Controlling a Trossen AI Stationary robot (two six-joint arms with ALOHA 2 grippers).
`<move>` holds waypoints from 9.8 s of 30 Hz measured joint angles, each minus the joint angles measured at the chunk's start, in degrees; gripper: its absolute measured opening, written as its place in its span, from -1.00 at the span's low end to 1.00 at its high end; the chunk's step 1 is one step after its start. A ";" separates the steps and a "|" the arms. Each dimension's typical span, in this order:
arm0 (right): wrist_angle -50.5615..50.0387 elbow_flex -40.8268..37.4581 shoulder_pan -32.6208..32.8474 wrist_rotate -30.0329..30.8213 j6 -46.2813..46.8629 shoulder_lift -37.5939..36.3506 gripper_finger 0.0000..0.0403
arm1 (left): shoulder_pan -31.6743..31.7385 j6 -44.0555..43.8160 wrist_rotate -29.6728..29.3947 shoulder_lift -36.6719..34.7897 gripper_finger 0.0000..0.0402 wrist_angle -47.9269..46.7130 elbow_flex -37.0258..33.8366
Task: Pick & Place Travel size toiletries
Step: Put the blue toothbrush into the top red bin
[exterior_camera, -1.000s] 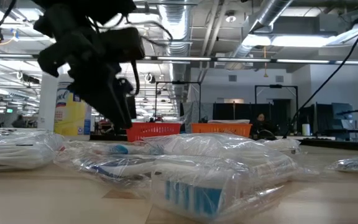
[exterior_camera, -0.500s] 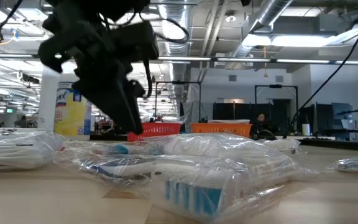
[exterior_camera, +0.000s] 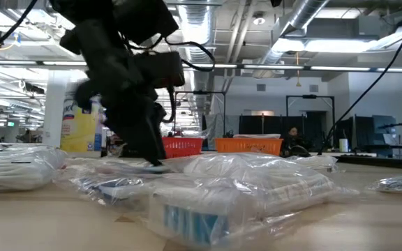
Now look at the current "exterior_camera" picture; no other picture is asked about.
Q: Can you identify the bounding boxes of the hair ties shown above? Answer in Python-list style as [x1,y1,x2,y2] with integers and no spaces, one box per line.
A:
[0,142,68,192]
[232,132,282,140]

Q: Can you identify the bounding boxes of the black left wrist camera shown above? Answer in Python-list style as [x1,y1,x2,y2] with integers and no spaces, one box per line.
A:
[133,51,187,89]

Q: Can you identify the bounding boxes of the person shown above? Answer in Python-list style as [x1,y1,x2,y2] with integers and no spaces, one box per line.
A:
[281,125,312,158]

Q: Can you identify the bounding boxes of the black left wrist camera cable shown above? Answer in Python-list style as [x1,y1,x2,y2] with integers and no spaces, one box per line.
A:
[124,33,216,123]

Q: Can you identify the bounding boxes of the dark background workstation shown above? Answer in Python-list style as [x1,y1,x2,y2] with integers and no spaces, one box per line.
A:
[336,114,402,154]

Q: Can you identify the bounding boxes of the silver nail clipper in bag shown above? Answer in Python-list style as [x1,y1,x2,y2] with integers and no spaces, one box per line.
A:
[365,172,402,195]

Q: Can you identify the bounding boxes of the yellow white wipes canister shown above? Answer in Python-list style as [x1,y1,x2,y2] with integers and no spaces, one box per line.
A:
[60,83,105,153]

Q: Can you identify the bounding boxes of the black partition panel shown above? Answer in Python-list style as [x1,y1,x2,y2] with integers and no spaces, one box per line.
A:
[238,114,327,147]

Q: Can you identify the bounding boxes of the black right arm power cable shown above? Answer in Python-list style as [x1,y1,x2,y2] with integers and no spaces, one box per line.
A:
[319,8,402,155]

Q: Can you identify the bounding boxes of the orange plastic mesh basket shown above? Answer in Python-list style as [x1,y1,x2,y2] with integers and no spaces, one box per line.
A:
[214,137,285,157]

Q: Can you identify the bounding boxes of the red plastic mesh basket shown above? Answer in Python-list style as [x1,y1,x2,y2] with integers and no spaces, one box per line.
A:
[161,136,204,160]

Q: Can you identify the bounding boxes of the blue toothbrush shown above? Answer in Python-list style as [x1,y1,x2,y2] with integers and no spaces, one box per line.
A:
[56,170,303,250]

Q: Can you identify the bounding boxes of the black hanging cable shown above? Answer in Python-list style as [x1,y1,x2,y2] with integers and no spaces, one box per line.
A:
[0,0,38,61]

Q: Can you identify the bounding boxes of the silver ventilation duct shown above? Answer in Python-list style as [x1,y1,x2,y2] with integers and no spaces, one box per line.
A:
[176,0,216,116]
[253,0,329,77]

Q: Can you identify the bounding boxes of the long ceiling light strip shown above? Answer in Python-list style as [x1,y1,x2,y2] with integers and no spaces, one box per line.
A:
[0,59,402,73]

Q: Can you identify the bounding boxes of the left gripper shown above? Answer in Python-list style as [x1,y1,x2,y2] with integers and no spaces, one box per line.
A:
[60,24,169,167]

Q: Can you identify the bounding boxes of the black background gantry frame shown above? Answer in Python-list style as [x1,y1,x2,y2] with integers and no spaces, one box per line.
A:
[285,94,336,140]
[173,90,227,139]

